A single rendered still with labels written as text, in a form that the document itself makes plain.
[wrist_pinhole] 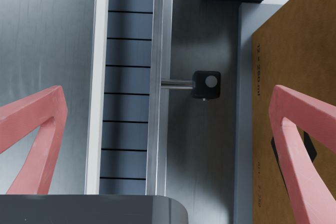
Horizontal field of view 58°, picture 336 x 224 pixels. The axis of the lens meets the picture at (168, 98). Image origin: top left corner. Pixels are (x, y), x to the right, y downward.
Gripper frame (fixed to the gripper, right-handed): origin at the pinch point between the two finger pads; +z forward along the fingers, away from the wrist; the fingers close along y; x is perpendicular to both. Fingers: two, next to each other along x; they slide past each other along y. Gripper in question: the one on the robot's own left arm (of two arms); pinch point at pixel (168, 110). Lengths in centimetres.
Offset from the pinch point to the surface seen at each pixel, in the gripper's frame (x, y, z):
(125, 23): 8.7, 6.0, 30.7
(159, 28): 6.0, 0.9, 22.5
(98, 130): 17.9, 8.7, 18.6
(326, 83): 5.7, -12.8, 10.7
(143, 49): 11.6, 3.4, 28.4
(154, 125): 14.4, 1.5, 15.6
